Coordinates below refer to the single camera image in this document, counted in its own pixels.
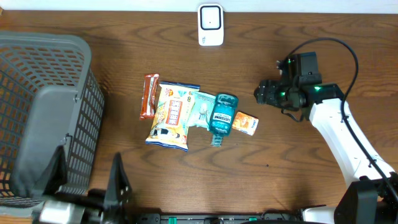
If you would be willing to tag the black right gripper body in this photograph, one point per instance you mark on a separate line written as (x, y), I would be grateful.
(278, 94)

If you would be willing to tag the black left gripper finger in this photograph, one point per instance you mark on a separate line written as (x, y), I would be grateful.
(119, 191)
(53, 176)

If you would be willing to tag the small orange tissue pack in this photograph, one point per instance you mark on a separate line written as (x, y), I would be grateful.
(245, 123)

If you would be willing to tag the teal mouthwash bottle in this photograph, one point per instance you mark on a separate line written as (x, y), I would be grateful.
(222, 116)

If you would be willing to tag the large yellow snack bag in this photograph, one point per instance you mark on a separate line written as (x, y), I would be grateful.
(169, 128)

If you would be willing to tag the light green snack pouch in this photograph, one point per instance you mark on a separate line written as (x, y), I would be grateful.
(202, 110)

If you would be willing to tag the red snack bar wrapper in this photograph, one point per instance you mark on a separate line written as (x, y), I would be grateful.
(148, 97)

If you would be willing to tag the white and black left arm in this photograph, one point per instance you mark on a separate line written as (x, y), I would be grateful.
(97, 206)

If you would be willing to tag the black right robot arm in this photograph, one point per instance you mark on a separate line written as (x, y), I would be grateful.
(300, 88)

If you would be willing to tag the grey plastic basket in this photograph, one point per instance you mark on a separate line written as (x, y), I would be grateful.
(49, 98)

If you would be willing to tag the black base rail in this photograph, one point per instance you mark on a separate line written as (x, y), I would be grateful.
(266, 217)

